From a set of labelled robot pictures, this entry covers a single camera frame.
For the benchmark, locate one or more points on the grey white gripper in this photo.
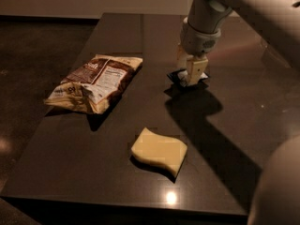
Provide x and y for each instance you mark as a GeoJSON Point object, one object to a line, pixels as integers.
{"type": "Point", "coordinates": [197, 43]}

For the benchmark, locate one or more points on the dark blue rxbar wrapper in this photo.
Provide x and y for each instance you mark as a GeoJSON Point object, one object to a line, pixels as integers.
{"type": "Point", "coordinates": [180, 78]}

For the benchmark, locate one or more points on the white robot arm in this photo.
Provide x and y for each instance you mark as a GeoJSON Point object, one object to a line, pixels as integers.
{"type": "Point", "coordinates": [276, 199]}

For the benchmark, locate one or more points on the yellow wavy sponge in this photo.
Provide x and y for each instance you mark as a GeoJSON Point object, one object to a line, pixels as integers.
{"type": "Point", "coordinates": [159, 151]}

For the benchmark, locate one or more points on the brown and white chip bag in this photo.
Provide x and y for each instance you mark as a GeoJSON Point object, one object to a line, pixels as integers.
{"type": "Point", "coordinates": [96, 85]}

